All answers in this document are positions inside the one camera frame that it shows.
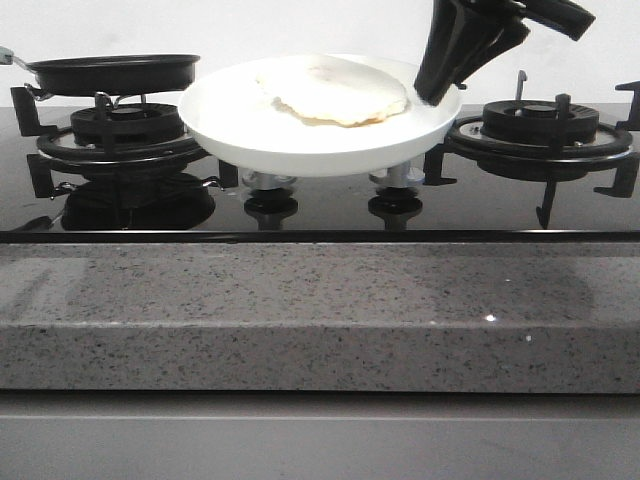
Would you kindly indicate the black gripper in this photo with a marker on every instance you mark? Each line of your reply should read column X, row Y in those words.
column 466, row 35

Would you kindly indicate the fried egg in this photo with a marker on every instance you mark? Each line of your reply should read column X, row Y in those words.
column 329, row 88

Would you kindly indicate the white ceramic plate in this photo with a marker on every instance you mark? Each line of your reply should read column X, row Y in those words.
column 232, row 118

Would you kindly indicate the black frying pan green handle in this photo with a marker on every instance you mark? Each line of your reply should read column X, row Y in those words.
column 114, row 75

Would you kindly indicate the black gas burner head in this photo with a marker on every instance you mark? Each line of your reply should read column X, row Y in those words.
column 132, row 124
column 537, row 122

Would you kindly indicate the silver stove knob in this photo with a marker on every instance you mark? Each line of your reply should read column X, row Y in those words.
column 404, row 175
column 266, row 182

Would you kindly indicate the black pan support grate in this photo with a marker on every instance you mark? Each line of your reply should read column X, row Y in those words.
column 612, row 148
column 113, row 163

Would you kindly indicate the black glass gas cooktop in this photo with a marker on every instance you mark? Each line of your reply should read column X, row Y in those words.
column 461, row 201

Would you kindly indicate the silver wire pan reducer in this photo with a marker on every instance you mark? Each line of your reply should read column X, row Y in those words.
column 39, row 94

